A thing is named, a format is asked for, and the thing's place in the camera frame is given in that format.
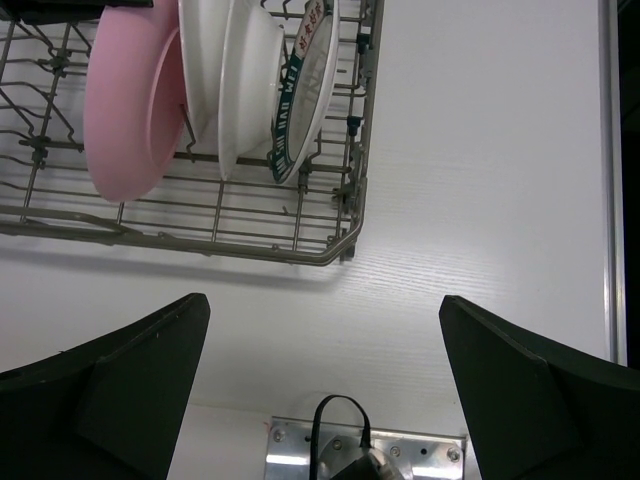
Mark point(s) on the pink round plate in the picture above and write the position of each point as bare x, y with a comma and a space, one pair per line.
135, 92

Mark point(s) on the grey wire dish rack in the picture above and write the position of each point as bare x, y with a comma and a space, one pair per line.
46, 191

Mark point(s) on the white deep plate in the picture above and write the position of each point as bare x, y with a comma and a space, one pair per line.
249, 82
203, 25

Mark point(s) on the green rimmed printed plate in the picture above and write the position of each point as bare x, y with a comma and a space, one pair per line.
306, 89

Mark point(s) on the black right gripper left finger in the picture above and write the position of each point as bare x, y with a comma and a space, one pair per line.
111, 408

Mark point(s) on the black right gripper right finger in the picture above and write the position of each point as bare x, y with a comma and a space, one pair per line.
536, 408

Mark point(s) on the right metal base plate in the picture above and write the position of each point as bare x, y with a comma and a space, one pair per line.
399, 455

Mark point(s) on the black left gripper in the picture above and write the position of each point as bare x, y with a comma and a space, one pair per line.
46, 12

